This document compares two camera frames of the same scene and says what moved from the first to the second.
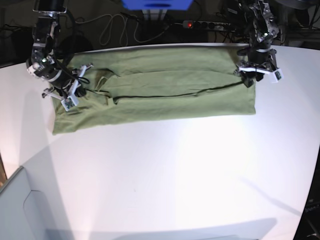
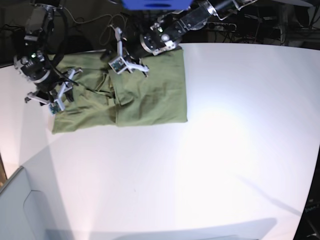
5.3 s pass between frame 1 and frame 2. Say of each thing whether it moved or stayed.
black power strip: stayed
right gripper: moved
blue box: stayed
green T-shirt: moved
